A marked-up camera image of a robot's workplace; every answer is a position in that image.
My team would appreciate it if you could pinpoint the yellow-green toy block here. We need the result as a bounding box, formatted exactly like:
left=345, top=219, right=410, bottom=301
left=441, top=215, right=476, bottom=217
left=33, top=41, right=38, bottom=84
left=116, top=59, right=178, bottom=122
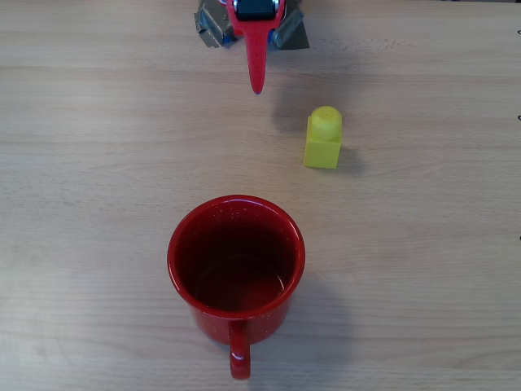
left=303, top=105, right=344, bottom=170

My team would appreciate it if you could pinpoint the red enamel mug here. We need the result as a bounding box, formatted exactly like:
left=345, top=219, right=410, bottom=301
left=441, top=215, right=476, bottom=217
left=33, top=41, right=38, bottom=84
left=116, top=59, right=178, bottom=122
left=166, top=194, right=306, bottom=381

